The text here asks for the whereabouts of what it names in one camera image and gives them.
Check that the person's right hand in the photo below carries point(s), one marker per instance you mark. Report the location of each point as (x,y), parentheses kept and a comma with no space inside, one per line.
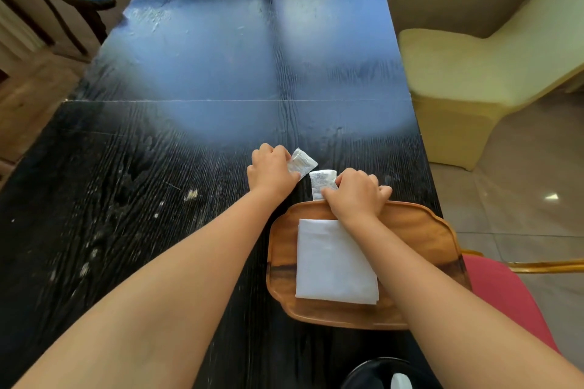
(356,195)

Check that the person's left hand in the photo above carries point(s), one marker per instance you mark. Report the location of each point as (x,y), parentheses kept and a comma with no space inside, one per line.
(270,171)

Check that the person's right thumb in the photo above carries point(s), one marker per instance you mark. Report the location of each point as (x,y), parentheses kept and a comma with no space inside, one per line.
(329,194)

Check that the person's left fingers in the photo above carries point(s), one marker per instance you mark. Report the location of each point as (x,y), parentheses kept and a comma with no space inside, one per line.
(273,150)

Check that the small white paper packet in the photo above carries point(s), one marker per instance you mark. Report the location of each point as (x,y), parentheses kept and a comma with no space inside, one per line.
(302,161)
(322,182)

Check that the person's right forearm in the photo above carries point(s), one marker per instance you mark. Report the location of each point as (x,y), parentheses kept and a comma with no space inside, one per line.
(451,306)

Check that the person's left forearm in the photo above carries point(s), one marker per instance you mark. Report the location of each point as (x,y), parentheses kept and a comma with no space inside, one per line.
(150,297)

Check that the white folded napkin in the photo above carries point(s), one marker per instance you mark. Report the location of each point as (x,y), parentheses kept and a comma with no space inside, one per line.
(331,263)

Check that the brown wooden tray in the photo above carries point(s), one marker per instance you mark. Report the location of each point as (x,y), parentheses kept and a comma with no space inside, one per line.
(410,229)

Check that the cream upholstered chair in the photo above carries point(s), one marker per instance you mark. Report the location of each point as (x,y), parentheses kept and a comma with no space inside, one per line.
(479,83)

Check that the black round object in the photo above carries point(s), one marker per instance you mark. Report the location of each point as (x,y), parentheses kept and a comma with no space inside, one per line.
(388,375)

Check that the red cushioned chair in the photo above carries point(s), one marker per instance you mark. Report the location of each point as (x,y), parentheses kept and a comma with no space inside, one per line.
(506,293)

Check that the dark wooden armchair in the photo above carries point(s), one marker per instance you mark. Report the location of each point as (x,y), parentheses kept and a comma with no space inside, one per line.
(54,15)

